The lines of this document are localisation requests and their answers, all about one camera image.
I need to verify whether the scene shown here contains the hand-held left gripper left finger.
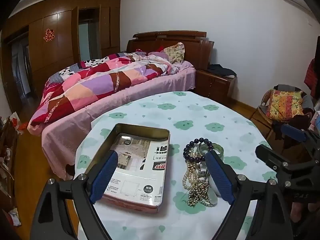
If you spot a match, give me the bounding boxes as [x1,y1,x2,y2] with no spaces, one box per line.
[29,150,119,240]

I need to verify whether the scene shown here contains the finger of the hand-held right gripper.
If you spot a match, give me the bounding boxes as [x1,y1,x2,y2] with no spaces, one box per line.
[280,124,308,143]
[255,144,296,178]

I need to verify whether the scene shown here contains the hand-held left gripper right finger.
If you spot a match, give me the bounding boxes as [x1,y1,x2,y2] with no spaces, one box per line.
[205,150,294,240]

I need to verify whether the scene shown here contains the white jade bangle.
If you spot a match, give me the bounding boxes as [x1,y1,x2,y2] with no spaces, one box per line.
[208,174,222,203]

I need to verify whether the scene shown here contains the silver wristwatch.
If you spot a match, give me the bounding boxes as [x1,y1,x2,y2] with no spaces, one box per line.
[197,164,210,181]

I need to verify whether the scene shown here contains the rectangular metal tin box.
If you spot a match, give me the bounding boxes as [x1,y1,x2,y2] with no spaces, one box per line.
[82,123,171,214]

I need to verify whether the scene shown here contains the gold metal bead chain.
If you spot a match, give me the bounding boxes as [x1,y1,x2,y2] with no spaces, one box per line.
[187,180,215,208]

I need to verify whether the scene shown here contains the green jade bangle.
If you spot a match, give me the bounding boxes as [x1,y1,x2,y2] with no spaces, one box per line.
[199,142,225,158]

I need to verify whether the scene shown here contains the pearl necklace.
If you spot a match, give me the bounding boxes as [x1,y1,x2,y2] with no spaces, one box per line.
[182,146,202,191]

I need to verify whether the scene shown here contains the dark bead bracelet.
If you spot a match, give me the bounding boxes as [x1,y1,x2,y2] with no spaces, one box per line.
[183,137,216,163]

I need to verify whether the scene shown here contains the person's right hand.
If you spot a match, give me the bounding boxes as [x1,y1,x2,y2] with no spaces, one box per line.
[290,201,320,224]

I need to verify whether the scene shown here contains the orange patterned cushion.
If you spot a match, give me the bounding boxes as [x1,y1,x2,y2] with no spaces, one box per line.
[265,89,304,122]

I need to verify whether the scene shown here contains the printed paper leaflet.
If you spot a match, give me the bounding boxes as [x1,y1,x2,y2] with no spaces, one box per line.
[101,132,168,207]

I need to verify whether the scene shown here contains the chair with clothes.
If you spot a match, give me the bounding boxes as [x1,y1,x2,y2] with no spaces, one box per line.
[250,84,316,142]

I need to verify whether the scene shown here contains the red hanging garment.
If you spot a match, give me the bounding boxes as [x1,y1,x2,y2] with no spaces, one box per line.
[304,57,317,98]

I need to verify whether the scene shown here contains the bed with pink sheet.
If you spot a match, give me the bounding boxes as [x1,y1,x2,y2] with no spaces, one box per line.
[27,31,215,180]

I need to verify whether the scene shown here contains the wooden nightstand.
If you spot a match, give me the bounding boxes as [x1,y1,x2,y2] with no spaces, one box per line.
[195,69,238,101]

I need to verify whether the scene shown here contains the patchwork quilt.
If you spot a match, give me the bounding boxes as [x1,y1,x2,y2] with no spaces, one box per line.
[27,51,181,131]

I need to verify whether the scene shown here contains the dark folded clothes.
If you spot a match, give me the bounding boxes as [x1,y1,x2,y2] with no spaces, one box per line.
[207,64,237,78]

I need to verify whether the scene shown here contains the cluttered low wooden cabinet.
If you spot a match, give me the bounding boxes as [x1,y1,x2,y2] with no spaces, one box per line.
[0,112,28,227]

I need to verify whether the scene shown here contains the wooden headboard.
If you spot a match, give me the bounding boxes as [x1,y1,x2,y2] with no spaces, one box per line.
[126,31,215,71]

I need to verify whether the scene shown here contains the purple pillow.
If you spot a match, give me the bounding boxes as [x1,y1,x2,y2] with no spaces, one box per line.
[148,51,168,60]

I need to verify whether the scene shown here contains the floral pillow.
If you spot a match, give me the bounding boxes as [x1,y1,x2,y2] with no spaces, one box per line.
[164,42,186,63]

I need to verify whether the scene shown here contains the brown wooden wardrobe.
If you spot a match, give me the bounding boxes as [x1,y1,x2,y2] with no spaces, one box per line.
[0,0,122,112]

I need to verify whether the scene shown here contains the red paper wall decoration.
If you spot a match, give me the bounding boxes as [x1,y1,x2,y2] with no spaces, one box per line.
[43,28,55,43]

